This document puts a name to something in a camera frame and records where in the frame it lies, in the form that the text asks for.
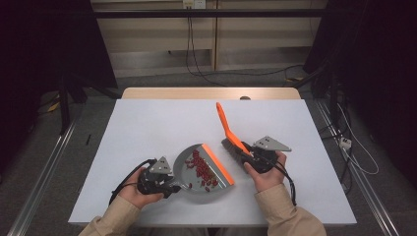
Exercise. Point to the person's right hand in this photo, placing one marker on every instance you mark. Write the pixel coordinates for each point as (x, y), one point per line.
(270, 180)

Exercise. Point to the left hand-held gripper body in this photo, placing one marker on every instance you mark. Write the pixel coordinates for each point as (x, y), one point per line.
(155, 180)

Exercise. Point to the grey dustpan with orange edge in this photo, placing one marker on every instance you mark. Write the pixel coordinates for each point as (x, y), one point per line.
(183, 170)

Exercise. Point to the small black floor object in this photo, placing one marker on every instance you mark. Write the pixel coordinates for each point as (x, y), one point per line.
(88, 139)

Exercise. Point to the white wall socket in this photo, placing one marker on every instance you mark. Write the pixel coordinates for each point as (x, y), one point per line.
(194, 3)

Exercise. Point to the white power strip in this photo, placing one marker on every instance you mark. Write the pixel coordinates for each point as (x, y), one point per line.
(345, 143)

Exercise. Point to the white table mat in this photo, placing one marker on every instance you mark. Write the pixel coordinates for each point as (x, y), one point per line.
(147, 131)

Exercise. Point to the black horizontal bar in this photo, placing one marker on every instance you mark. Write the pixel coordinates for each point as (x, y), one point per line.
(209, 13)

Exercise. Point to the aluminium floor rail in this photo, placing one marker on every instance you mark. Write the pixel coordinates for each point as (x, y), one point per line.
(367, 193)
(42, 183)

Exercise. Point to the wooden table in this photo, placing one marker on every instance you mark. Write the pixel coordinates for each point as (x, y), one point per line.
(196, 93)

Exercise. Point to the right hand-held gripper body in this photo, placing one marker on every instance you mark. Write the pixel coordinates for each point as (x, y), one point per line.
(264, 159)

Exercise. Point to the scatter of red beans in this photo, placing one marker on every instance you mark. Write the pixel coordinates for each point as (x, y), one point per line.
(201, 168)

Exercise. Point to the dark round table grommet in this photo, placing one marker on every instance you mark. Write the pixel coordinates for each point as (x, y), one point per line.
(245, 97)

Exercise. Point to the black metal stand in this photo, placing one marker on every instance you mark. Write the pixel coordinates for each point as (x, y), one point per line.
(64, 105)

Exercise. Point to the black curtain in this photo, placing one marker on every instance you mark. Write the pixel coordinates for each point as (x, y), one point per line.
(377, 65)
(39, 59)

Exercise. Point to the person's left hand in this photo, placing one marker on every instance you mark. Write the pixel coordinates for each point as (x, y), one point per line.
(137, 196)

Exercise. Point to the orange brush with grey bristles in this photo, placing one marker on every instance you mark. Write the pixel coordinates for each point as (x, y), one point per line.
(226, 126)

